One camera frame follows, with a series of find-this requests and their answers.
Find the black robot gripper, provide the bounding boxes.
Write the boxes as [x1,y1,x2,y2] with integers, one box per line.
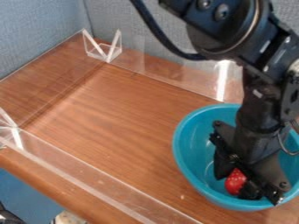
[209,120,292,206]

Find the red toy strawberry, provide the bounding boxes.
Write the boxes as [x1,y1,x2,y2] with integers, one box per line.
[224,168,247,195]

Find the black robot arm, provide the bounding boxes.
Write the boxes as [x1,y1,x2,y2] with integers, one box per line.
[159,0,299,205]

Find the blue plastic bowl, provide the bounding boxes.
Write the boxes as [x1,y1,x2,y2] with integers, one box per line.
[172,103,299,212]

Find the clear acrylic back barrier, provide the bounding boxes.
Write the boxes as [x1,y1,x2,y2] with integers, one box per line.
[112,35,243,104]

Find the clear acrylic barrier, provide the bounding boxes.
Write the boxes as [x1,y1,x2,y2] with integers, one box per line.
[7,129,201,224]
[112,35,243,104]

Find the clear acrylic front barrier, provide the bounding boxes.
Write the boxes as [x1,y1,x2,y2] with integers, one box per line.
[7,129,201,224]

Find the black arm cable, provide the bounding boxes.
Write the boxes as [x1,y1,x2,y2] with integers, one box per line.
[128,0,208,61]

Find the clear acrylic corner bracket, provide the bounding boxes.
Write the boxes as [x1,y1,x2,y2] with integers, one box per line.
[81,29,123,63]

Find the clear acrylic left bracket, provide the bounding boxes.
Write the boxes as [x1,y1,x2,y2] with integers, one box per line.
[0,107,24,151]

